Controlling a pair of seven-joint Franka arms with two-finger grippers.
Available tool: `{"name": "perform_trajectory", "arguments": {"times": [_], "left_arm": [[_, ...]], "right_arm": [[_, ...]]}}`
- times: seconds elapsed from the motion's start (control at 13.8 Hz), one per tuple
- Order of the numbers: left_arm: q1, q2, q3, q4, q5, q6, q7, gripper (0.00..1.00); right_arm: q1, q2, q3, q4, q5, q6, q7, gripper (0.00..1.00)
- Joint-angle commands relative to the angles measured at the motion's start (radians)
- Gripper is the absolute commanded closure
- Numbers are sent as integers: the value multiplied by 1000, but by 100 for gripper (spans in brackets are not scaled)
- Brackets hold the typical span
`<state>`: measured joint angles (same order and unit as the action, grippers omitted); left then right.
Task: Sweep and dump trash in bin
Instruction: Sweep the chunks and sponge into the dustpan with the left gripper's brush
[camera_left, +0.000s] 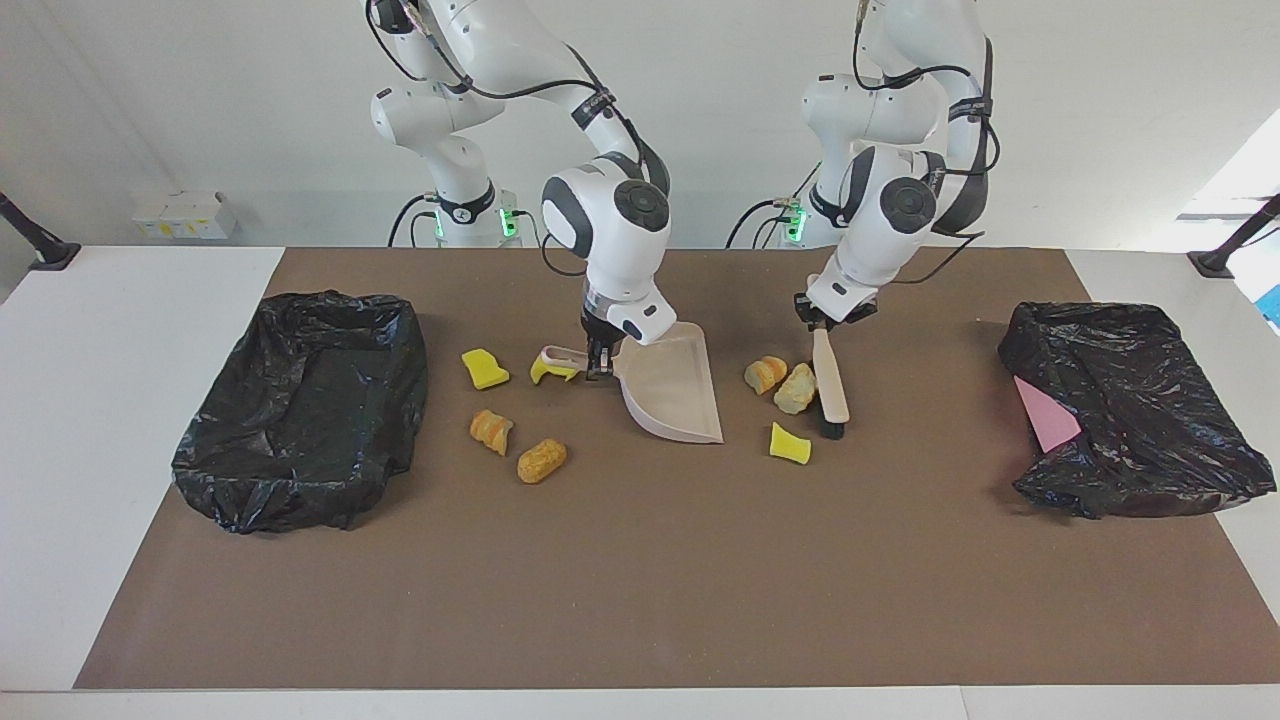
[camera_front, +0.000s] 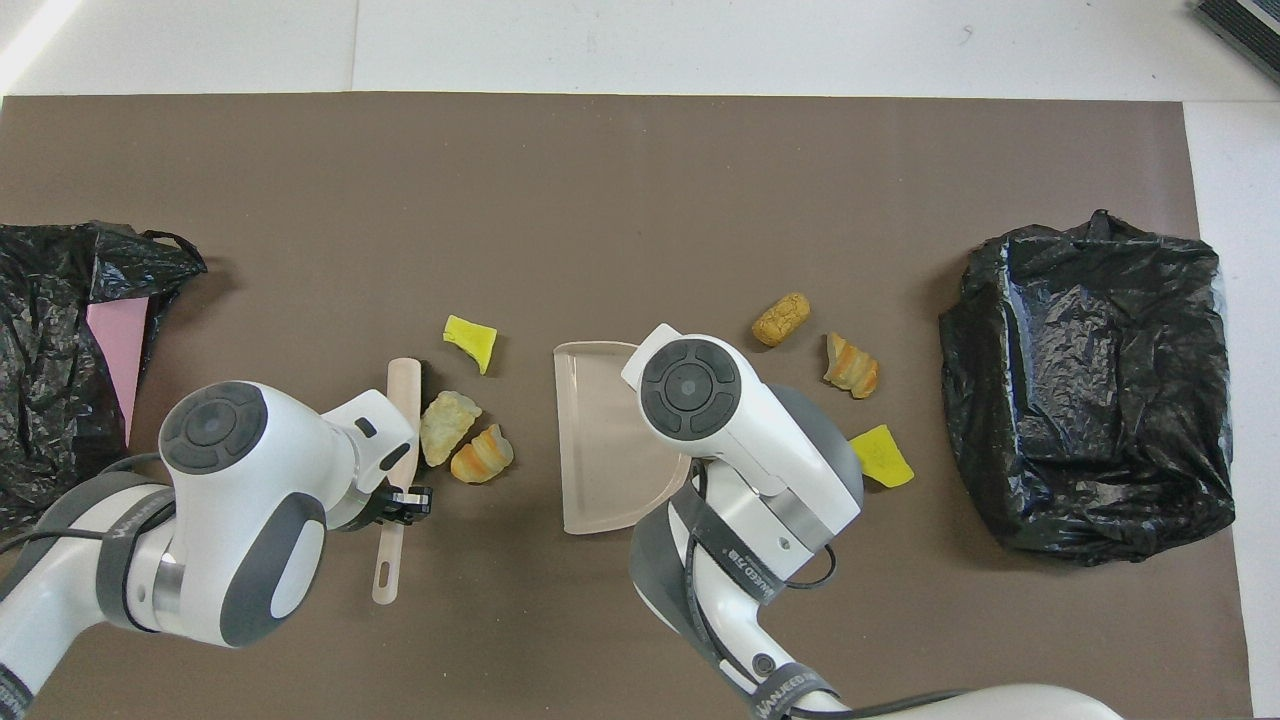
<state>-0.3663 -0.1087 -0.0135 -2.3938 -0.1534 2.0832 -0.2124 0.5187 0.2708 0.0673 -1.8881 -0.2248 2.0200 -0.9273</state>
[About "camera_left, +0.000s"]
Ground pale bread chunk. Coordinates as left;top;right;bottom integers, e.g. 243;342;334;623
773;363;819;416

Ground pink plastic bin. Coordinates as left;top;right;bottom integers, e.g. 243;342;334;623
1013;375;1083;454

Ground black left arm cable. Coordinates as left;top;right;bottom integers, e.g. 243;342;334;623
850;0;998;288

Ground white socket boxes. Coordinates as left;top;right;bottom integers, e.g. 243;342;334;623
132;190;239;241

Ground striped brown croissant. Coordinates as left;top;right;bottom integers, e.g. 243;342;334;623
469;408;515;457

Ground beige hand brush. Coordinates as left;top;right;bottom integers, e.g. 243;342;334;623
811;325;850;441

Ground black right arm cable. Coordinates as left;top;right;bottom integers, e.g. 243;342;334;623
365;0;671;278

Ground black camera stand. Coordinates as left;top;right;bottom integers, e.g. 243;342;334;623
1188;193;1280;279
0;190;81;272

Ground open black bag lined bin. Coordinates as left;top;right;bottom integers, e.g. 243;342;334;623
170;290;431;534

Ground black right base cable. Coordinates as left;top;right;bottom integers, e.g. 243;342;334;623
388;193;441;248

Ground black left base cable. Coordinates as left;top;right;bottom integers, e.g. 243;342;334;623
725;160;826;249

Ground brown table mat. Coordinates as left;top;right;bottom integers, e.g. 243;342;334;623
73;247;1280;691

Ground brown cork-like nugget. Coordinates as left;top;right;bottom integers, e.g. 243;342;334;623
516;438;568;485

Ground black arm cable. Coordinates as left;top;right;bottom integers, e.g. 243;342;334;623
365;0;671;278
850;0;998;288

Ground beige plastic dustpan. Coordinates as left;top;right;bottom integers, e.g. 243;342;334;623
538;322;725;445

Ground black base cable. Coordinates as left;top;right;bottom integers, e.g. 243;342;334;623
725;160;826;249
388;193;441;248

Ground crumpled black trash bag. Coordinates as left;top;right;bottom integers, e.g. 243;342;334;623
998;300;1278;520

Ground small yellow sponge piece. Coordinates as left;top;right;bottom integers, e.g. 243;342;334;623
769;422;813;466

